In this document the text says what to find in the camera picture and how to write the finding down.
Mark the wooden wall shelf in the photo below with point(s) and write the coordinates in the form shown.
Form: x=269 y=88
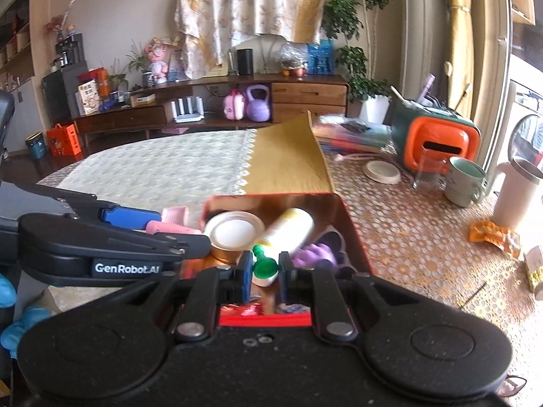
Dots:
x=19 y=42

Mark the stack of books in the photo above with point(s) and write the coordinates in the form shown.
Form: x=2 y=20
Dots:
x=352 y=133

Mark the floral hanging cloth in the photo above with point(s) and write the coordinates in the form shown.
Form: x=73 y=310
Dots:
x=246 y=8

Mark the yellow white packet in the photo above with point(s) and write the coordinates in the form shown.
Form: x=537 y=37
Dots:
x=535 y=273

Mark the clear glass cup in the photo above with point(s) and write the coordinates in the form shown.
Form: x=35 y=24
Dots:
x=429 y=174

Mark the green orange container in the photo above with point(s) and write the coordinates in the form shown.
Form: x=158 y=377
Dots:
x=441 y=135

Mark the white lace tablecloth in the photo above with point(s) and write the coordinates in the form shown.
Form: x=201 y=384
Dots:
x=169 y=161

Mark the purple kettlebell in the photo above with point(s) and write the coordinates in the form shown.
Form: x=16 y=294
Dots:
x=258 y=106

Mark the black small cabinet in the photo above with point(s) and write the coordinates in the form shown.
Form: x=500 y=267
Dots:
x=59 y=93

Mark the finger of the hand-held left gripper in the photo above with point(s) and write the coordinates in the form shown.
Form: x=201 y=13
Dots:
x=191 y=246
x=131 y=217

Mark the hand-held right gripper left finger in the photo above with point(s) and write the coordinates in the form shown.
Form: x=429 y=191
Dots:
x=246 y=277

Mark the gold jar with white lid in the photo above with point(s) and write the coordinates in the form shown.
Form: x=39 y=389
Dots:
x=233 y=233

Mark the small pink box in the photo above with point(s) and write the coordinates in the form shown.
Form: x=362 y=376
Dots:
x=174 y=215

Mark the round white lid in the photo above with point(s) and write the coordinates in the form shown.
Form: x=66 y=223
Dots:
x=382 y=171

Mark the wooden media cabinet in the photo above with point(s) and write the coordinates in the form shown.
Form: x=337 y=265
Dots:
x=305 y=93

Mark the black cylinder speaker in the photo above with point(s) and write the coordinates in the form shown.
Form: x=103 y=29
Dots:
x=244 y=61

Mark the orange snack wrapper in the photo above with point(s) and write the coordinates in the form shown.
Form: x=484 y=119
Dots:
x=492 y=235

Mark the orange paper bag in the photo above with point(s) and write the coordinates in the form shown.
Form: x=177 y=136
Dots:
x=63 y=140

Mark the person's left hand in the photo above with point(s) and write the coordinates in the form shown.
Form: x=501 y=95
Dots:
x=25 y=326

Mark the thin black stick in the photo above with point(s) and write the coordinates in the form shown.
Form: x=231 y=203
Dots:
x=474 y=294

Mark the white plant pot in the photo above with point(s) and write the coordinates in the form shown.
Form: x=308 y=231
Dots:
x=375 y=108

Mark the pale green mug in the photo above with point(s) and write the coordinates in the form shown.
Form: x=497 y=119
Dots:
x=463 y=184

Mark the pink doll figure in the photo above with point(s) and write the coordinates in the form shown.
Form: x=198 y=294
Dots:
x=158 y=61

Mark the blue packet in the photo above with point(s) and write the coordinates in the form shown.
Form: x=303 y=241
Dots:
x=320 y=57

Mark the small green cap bottle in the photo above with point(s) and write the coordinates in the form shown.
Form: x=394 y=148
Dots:
x=265 y=267

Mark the orange patterned tablecloth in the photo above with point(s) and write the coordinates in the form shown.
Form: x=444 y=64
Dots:
x=424 y=241

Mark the white frame sunglasses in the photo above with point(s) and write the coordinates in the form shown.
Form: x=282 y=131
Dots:
x=333 y=241

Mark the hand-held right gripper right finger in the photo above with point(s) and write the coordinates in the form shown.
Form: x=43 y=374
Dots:
x=283 y=280

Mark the washing machine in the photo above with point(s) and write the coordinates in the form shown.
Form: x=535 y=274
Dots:
x=526 y=114

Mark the white router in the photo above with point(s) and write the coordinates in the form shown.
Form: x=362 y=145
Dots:
x=187 y=112

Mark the eyeglasses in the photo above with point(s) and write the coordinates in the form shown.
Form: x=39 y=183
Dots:
x=513 y=385

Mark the teal bucket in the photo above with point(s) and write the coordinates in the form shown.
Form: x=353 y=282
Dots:
x=36 y=146

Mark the pink toy bag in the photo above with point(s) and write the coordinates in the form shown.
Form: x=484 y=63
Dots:
x=234 y=106

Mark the yellow curtain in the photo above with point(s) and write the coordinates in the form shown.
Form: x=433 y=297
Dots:
x=459 y=38

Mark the pink tube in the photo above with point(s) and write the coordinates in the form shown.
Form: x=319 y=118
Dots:
x=174 y=228

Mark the cream white bottle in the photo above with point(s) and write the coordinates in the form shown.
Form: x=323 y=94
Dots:
x=288 y=229

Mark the printed cardboard box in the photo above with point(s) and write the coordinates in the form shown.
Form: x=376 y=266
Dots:
x=88 y=97

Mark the white jug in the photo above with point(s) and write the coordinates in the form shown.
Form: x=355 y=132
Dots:
x=515 y=199

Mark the orange cardboard box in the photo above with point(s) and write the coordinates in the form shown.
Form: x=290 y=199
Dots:
x=339 y=212

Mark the black coffee machine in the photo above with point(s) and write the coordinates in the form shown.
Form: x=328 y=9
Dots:
x=70 y=51

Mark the purple toy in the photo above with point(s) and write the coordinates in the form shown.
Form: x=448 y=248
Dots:
x=312 y=255

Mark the tall green houseplant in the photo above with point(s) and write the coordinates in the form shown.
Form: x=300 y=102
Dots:
x=348 y=12

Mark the clear plastic bag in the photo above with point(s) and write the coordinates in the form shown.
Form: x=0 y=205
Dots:
x=292 y=57

